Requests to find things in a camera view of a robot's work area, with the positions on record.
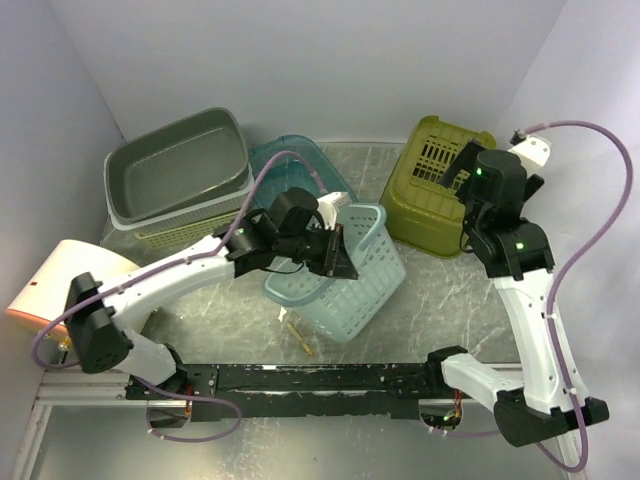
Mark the small wooden stick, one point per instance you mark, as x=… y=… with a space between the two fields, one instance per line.
x=298 y=337

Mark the pale yellow perforated basket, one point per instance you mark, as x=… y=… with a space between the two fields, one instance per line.
x=187 y=233

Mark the grey plastic tub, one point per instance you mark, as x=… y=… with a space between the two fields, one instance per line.
x=199 y=158

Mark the light blue perforated basket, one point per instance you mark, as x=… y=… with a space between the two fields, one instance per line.
x=339 y=309

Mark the olive green plastic basket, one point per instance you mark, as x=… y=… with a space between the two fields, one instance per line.
x=421 y=212

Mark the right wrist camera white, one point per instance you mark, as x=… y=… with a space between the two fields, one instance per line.
x=533 y=151

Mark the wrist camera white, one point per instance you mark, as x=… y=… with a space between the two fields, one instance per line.
x=329 y=206
x=533 y=151

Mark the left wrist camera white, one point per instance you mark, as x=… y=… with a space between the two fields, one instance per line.
x=329 y=206

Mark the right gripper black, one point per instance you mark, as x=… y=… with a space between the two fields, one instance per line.
x=464 y=160

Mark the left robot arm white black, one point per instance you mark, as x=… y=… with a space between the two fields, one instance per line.
x=106 y=318

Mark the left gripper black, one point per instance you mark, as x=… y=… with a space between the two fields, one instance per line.
x=336 y=258

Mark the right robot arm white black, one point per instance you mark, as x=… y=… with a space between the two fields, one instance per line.
x=551 y=398

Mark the cream cylindrical appliance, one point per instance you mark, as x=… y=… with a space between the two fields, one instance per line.
x=44 y=298

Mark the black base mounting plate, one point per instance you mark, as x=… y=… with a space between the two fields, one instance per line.
x=404 y=391

